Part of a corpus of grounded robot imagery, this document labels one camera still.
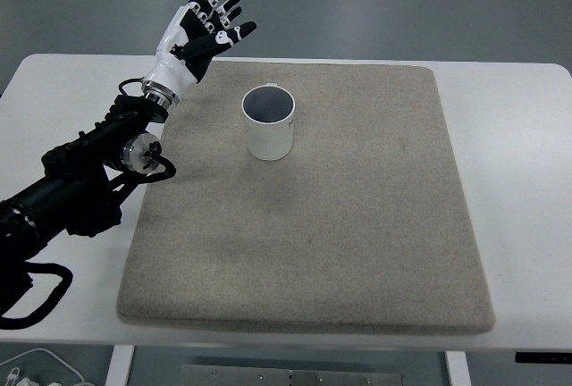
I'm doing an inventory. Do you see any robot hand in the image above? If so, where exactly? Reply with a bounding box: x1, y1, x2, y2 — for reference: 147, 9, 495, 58
142, 0, 258, 95

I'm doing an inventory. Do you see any white ribbed cup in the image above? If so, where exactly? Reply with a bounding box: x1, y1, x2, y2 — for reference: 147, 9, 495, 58
240, 83, 297, 162

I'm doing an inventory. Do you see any beige fabric mat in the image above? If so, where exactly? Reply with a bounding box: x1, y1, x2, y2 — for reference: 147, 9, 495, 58
116, 60, 496, 338

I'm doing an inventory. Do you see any white table leg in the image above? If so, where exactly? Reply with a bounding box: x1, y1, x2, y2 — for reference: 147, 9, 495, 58
444, 349, 470, 386
105, 344, 135, 386

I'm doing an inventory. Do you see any grey metal plate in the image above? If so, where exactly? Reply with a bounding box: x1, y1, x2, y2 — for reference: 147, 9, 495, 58
181, 363, 402, 386

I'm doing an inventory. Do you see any black table control panel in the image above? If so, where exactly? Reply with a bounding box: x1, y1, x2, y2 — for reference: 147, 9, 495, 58
514, 351, 572, 365

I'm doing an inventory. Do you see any white cable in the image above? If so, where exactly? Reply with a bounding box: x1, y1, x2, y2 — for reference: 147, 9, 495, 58
0, 348, 89, 386

